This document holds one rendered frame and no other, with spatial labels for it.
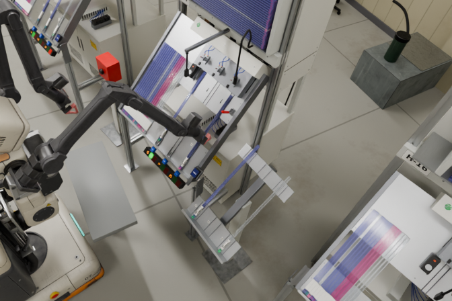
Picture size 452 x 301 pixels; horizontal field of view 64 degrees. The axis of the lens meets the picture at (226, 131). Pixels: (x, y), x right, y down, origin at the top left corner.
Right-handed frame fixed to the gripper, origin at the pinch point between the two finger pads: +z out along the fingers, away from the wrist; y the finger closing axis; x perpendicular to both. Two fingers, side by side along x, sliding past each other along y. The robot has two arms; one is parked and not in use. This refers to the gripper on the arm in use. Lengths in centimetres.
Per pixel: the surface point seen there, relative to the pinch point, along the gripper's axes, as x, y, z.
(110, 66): 11, 90, 8
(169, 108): 13, 48, 31
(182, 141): 12.6, 8.8, 1.3
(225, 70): -34.7, 8.3, -4.6
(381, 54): -117, -6, 202
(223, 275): 78, -47, 48
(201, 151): 9.3, -4.5, 1.3
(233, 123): -14.4, -10.3, 1.0
